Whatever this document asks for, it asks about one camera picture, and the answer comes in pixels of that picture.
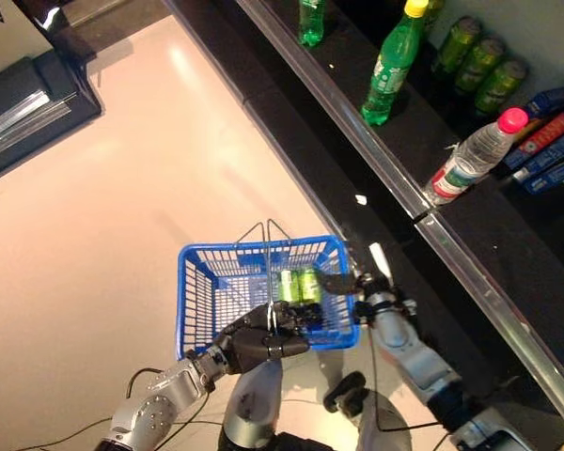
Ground green soda bottle yellow cap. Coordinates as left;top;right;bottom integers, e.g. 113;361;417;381
297;0;329;48
360;0;430;127

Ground black cabinet with chrome rails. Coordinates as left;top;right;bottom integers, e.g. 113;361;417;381
0;0;105;189

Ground clear water bottle pink cap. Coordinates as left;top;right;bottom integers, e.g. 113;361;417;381
424;106;530;207

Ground green bottles lying at back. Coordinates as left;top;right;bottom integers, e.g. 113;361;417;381
424;0;447;30

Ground black display shelf chrome rail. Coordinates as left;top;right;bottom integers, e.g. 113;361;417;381
162;0;564;451

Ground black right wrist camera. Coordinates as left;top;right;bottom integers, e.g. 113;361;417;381
353;300;384;326

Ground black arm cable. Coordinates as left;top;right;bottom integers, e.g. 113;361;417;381
368;323;457;451
27;367;227;451

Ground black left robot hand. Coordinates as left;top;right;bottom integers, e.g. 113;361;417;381
210;300;314;376

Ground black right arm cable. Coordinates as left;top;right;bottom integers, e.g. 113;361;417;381
368;323;457;451

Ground blue plastic shopping basket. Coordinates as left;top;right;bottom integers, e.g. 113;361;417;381
175;217;362;364

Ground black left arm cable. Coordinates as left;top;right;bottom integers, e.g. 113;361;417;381
27;367;227;451

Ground red biscuit box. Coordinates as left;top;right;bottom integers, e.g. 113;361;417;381
516;111;564;154

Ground grey robot left leg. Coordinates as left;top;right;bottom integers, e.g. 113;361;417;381
217;359;284;451

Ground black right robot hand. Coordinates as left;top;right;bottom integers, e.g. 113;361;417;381
317;242;397;303

